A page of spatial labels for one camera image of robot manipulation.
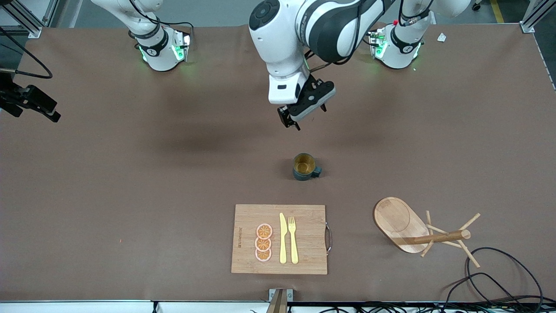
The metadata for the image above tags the yellow plastic fork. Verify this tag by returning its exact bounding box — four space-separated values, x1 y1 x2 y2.
288 216 299 265

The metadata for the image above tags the dark green mug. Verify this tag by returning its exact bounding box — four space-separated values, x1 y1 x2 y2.
292 153 323 181

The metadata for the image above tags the yellow plastic knife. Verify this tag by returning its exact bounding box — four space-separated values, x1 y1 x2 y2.
279 213 288 264

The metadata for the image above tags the bamboo cutting board with handle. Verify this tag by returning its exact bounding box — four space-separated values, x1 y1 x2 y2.
231 204 332 275

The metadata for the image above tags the wooden mug rack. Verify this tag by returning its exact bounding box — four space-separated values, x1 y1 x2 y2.
373 196 482 269

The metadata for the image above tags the green lit interface box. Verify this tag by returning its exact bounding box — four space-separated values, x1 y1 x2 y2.
369 30 387 59
172 33 191 62

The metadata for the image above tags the metal bracket with brown strip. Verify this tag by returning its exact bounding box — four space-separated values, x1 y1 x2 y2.
266 288 294 313

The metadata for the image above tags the aluminium frame post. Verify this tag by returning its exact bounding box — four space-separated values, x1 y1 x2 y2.
519 0 556 33
0 0 60 39

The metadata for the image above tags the black looped cable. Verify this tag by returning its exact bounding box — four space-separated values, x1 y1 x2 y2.
443 273 522 310
466 247 544 310

